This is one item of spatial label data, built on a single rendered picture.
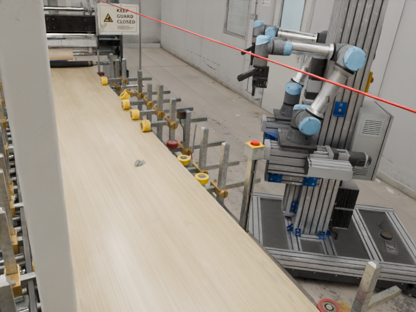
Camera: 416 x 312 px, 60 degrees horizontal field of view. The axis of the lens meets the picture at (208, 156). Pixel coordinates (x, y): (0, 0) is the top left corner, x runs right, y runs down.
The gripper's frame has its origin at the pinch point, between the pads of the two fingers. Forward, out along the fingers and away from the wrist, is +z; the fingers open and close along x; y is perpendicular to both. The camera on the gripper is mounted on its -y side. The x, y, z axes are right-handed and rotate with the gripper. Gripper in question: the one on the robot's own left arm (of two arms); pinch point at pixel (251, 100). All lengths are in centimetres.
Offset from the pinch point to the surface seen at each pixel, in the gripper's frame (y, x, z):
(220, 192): -12, -22, 50
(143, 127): -71, 33, 37
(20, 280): -81, -107, 46
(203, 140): -25.7, 0.8, 27.9
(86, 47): -185, 213, 20
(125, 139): -80, 19, 41
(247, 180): 1, -41, 29
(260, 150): 5.5, -41.9, 11.8
